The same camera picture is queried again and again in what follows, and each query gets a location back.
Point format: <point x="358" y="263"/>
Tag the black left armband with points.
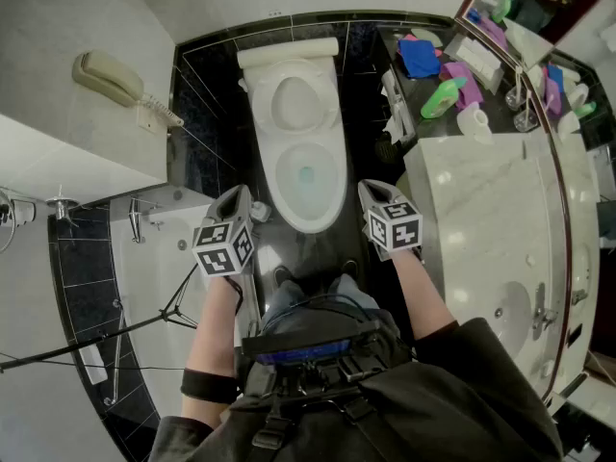
<point x="207" y="387"/>

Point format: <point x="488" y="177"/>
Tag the chrome sink faucet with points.
<point x="541" y="311"/>

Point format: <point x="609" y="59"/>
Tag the chrome grab bar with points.
<point x="117" y="354"/>

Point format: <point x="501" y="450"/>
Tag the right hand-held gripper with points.
<point x="394" y="229"/>

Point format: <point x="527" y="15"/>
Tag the blue cloth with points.
<point x="418" y="58"/>

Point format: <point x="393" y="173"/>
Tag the person's left shoe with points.
<point x="281" y="277"/>

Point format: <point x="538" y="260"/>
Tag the white bathtub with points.
<point x="154" y="267"/>

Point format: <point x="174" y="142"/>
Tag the person's dark jacket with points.
<point x="433" y="402"/>

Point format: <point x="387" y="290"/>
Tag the olive green bin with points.
<point x="402" y="183"/>

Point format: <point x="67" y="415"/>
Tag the white jug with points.
<point x="474" y="120"/>

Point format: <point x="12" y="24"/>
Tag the black chest device with screen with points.
<point x="308" y="342"/>

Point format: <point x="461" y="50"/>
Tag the beige phone wall plate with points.
<point x="146" y="120"/>

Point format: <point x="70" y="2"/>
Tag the white folded bath towel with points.
<point x="94" y="366"/>

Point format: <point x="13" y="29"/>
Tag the marble vanity with sink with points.
<point x="481" y="210"/>

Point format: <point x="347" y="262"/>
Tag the chrome bathtub faucet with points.
<point x="136" y="219"/>

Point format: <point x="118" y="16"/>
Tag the black mesh waste bin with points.
<point x="385" y="149"/>

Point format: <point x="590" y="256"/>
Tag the green detergent bottle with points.
<point x="440" y="99"/>

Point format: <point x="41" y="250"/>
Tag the purple cloth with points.
<point x="469" y="92"/>

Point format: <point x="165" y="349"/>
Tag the person's shoe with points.
<point x="350" y="268"/>
<point x="281" y="277"/>

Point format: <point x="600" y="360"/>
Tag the person's blue jeans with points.
<point x="289" y="296"/>

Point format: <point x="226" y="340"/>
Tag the beige wall telephone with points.
<point x="106" y="75"/>

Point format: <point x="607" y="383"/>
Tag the white amenity tray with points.
<point x="479" y="60"/>

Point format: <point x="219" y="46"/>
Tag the white water supply valve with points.
<point x="260" y="211"/>

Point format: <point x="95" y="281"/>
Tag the pale green cloth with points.
<point x="428" y="36"/>

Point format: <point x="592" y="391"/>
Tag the white toilet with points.
<point x="262" y="109"/>

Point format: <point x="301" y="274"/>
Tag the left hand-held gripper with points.
<point x="221" y="253"/>

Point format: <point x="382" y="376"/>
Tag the person's right forearm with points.
<point x="423" y="301"/>

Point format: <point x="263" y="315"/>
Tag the black tripod light stand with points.
<point x="48" y="352"/>

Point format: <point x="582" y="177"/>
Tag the person's left forearm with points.
<point x="212" y="325"/>

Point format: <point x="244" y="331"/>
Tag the black chest harness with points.
<point x="313" y="383"/>

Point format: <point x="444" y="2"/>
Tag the person's right shoe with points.
<point x="350" y="268"/>

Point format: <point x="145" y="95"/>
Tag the chrome shower valve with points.
<point x="60" y="205"/>

